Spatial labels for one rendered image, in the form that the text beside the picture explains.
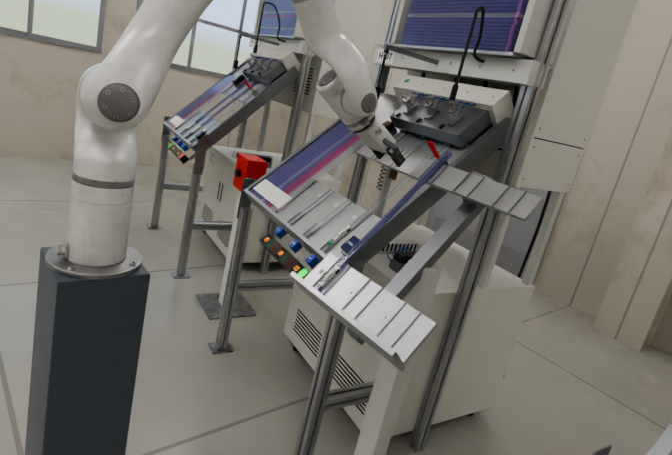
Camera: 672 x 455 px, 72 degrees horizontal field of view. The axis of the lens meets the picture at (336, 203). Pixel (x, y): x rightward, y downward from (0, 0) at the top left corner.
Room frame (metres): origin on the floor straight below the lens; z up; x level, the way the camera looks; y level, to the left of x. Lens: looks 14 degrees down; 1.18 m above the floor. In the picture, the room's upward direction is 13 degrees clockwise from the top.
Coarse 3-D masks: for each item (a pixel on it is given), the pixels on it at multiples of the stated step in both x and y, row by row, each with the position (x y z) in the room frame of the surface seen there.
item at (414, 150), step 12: (384, 96) 1.98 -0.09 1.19; (396, 96) 1.94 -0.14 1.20; (384, 108) 1.89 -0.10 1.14; (396, 108) 1.85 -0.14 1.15; (384, 120) 1.80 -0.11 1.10; (396, 144) 1.61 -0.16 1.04; (408, 144) 1.58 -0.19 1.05; (420, 144) 1.56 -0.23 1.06; (468, 144) 1.45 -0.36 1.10; (372, 156) 1.60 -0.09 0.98; (384, 156) 1.58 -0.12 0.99; (408, 156) 1.52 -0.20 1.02; (420, 156) 1.49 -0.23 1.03; (456, 156) 1.42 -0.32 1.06; (396, 168) 1.49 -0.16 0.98; (408, 168) 1.46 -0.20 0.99
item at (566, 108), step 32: (576, 0) 1.54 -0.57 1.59; (608, 0) 1.63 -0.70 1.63; (576, 32) 1.56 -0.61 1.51; (608, 32) 1.66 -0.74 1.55; (576, 64) 1.60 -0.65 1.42; (608, 64) 1.70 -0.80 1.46; (512, 96) 1.64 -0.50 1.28; (544, 96) 1.54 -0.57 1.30; (576, 96) 1.63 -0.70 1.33; (544, 128) 1.56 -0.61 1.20; (576, 128) 1.66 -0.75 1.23; (544, 160) 1.60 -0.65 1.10; (576, 160) 1.70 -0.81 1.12; (384, 192) 2.09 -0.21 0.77; (416, 224) 2.25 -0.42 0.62; (544, 224) 1.72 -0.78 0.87
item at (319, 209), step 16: (304, 192) 1.58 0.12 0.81; (320, 192) 1.54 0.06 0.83; (288, 208) 1.53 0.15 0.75; (304, 208) 1.49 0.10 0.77; (320, 208) 1.46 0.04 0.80; (336, 208) 1.42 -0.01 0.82; (352, 208) 1.39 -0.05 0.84; (304, 224) 1.41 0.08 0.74; (320, 224) 1.38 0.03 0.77; (336, 224) 1.35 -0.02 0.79; (368, 224) 1.29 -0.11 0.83; (320, 240) 1.31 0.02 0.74; (336, 256) 1.22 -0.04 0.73
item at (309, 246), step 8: (248, 192) 1.69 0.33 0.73; (256, 200) 1.62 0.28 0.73; (264, 208) 1.56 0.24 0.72; (272, 216) 1.52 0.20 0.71; (280, 224) 1.49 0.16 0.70; (288, 224) 1.41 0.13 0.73; (296, 232) 1.36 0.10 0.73; (304, 240) 1.31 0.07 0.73; (312, 248) 1.26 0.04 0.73; (320, 256) 1.23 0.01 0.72
